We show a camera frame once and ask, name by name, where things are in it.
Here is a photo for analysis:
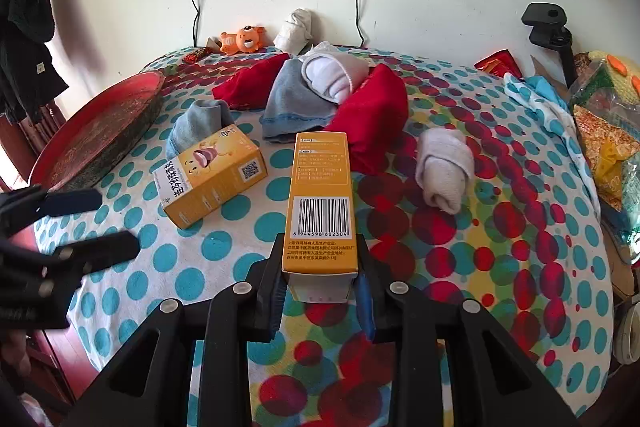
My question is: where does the cardboard box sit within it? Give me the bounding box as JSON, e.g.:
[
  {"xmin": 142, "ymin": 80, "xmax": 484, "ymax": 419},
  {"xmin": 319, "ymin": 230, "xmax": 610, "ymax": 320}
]
[{"xmin": 530, "ymin": 54, "xmax": 571, "ymax": 98}]

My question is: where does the yellow cartoon medicine box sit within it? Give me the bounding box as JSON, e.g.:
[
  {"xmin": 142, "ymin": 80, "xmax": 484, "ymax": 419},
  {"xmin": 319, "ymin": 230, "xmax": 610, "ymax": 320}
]
[
  {"xmin": 153, "ymin": 127, "xmax": 268, "ymax": 229},
  {"xmin": 281, "ymin": 132, "xmax": 361, "ymax": 305}
]

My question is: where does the orange plastic toy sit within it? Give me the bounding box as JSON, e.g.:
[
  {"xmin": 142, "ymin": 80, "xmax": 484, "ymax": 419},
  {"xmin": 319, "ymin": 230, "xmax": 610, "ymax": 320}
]
[{"xmin": 218, "ymin": 25, "xmax": 266, "ymax": 54}]

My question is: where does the red sock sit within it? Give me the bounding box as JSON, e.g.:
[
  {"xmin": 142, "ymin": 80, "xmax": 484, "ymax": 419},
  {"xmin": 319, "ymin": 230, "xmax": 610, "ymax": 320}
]
[
  {"xmin": 212, "ymin": 53, "xmax": 292, "ymax": 110},
  {"xmin": 324, "ymin": 63, "xmax": 410, "ymax": 175}
]

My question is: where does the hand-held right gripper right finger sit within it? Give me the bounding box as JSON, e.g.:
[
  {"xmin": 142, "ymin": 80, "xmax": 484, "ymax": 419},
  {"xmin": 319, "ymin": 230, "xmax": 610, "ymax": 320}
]
[{"xmin": 350, "ymin": 234, "xmax": 581, "ymax": 427}]

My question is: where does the white cloth with blue dots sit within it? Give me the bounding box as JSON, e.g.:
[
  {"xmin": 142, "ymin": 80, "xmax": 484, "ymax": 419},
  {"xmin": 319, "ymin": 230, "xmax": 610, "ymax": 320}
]
[{"xmin": 502, "ymin": 72, "xmax": 601, "ymax": 218}]

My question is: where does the plastic bag with yellow contents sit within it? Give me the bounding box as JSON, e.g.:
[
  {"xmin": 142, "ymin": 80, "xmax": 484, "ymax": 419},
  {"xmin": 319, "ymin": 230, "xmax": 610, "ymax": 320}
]
[{"xmin": 570, "ymin": 52, "xmax": 640, "ymax": 258}]

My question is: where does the black adapter cable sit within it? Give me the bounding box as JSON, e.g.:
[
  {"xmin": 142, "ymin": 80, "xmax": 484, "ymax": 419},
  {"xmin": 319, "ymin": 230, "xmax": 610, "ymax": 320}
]
[{"xmin": 354, "ymin": 0, "xmax": 367, "ymax": 48}]

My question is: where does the polka dot bedsheet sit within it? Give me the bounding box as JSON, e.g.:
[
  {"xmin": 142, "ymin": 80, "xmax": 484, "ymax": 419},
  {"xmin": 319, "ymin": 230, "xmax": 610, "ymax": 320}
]
[{"xmin": 32, "ymin": 42, "xmax": 616, "ymax": 423}]

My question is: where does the grey sock with blue hem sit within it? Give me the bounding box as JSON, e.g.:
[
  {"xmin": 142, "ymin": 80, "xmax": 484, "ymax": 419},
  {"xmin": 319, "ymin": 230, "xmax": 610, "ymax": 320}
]
[{"xmin": 260, "ymin": 59, "xmax": 341, "ymax": 144}]

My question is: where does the small grey-blue sock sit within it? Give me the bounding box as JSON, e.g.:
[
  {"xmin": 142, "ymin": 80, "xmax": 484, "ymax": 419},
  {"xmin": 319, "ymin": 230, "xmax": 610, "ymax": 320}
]
[{"xmin": 166, "ymin": 99, "xmax": 236, "ymax": 160}]

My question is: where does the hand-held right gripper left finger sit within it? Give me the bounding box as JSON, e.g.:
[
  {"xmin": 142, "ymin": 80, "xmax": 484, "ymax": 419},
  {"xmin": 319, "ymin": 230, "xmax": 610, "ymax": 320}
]
[{"xmin": 60, "ymin": 232, "xmax": 291, "ymax": 427}]

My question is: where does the white sock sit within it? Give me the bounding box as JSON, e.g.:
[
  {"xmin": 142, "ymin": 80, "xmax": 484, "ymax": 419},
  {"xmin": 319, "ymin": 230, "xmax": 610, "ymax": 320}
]
[
  {"xmin": 416, "ymin": 128, "xmax": 475, "ymax": 215},
  {"xmin": 273, "ymin": 9, "xmax": 314, "ymax": 56},
  {"xmin": 300, "ymin": 41, "xmax": 370, "ymax": 104}
]

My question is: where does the round red tray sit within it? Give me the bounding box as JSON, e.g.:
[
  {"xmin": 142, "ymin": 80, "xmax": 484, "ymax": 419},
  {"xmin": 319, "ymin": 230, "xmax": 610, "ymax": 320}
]
[{"xmin": 27, "ymin": 71, "xmax": 167, "ymax": 192}]

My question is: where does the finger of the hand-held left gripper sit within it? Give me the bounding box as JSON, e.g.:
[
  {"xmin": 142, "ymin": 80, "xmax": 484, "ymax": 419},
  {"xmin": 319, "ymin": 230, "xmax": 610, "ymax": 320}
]
[
  {"xmin": 0, "ymin": 186, "xmax": 103, "ymax": 238},
  {"xmin": 50, "ymin": 233, "xmax": 141, "ymax": 280}
]

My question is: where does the dark hanging jacket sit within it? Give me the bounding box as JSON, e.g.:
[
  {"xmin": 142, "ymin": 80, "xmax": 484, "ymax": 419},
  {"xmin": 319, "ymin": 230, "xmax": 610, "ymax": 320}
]
[{"xmin": 0, "ymin": 0, "xmax": 70, "ymax": 122}]

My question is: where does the black clamp stand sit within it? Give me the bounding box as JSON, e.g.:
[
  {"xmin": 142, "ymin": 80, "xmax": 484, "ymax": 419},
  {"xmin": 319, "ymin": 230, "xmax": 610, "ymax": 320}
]
[{"xmin": 521, "ymin": 3, "xmax": 578, "ymax": 88}]

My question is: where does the dark red wooden furniture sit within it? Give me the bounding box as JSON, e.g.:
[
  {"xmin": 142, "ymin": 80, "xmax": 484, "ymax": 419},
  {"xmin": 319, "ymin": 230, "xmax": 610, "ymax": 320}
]
[{"xmin": 30, "ymin": 104, "xmax": 66, "ymax": 142}]

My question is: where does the white folded sock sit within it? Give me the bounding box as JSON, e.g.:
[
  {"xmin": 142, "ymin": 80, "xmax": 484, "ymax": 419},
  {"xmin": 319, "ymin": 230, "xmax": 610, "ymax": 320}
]
[{"xmin": 273, "ymin": 9, "xmax": 314, "ymax": 56}]

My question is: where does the red snack packet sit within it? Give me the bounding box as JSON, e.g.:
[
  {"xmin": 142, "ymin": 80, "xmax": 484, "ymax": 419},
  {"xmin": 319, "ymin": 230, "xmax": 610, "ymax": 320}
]
[{"xmin": 474, "ymin": 49, "xmax": 521, "ymax": 75}]

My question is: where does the white plastic object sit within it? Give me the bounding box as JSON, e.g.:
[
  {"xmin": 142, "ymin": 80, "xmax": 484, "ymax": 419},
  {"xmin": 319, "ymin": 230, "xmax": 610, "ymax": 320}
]
[{"xmin": 612, "ymin": 297, "xmax": 640, "ymax": 365}]

